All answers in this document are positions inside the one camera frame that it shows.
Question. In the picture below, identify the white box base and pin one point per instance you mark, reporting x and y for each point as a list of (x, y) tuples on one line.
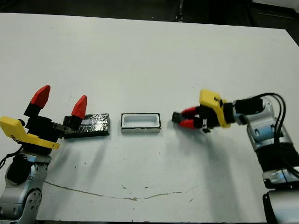
[(140, 121)]

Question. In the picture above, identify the black metal stand post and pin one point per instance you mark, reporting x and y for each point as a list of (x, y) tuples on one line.
[(180, 11)]

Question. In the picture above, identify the white background case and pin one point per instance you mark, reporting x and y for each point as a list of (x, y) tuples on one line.
[(275, 2)]

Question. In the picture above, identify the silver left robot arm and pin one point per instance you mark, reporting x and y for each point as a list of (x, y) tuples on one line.
[(21, 198)]

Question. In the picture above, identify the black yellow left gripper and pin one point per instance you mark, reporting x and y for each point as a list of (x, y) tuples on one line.
[(39, 130)]

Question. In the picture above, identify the black phone-like camera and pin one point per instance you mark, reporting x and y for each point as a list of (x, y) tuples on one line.
[(176, 117)]

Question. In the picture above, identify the black glossy box lid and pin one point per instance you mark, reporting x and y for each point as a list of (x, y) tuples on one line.
[(95, 126)]

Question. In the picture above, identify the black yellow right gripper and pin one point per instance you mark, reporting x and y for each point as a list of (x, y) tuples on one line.
[(215, 109)]

